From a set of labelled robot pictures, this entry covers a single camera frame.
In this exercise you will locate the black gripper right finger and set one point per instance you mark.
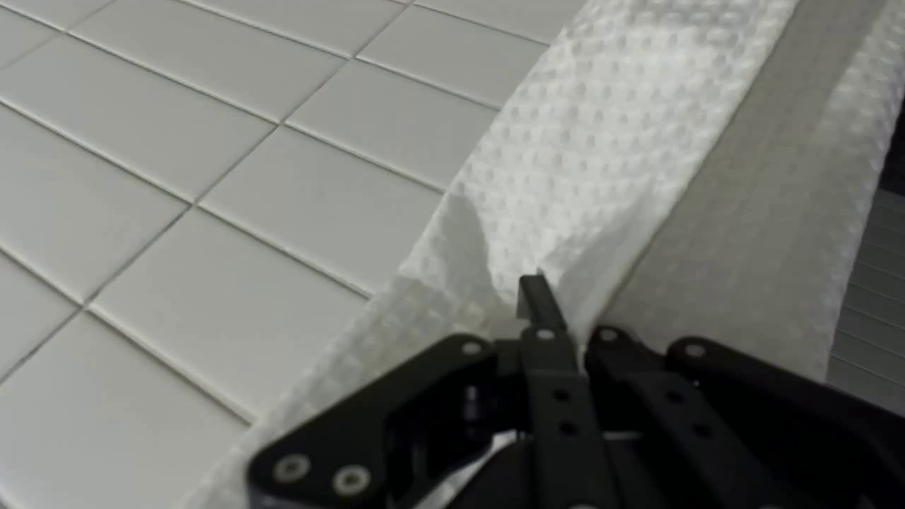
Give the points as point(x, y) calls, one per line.
point(712, 429)

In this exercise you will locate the white shower curtain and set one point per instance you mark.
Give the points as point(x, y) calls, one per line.
point(684, 169)

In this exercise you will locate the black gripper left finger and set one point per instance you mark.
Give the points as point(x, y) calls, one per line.
point(514, 411)

